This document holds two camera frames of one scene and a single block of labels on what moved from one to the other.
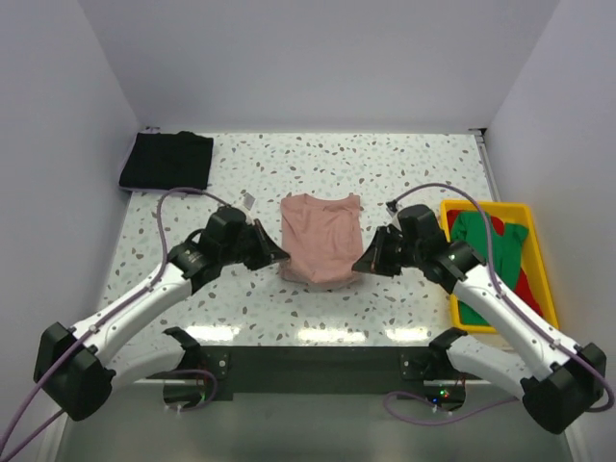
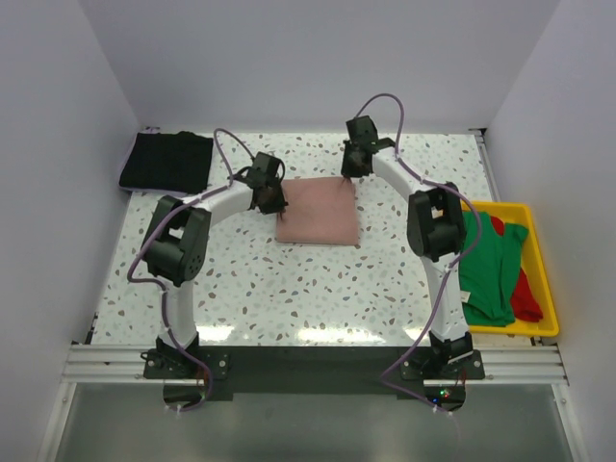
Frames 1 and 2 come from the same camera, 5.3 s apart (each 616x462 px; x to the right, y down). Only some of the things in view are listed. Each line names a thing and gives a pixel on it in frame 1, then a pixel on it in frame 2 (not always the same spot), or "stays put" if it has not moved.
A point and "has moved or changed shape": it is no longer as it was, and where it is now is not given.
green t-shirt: (471, 227) stays put
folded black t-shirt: (175, 160) stays put
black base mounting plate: (214, 374) stays put
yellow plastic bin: (532, 265) stays put
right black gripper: (373, 260) -> (346, 169)
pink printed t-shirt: (321, 237) has moved or changed shape
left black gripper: (268, 250) -> (279, 204)
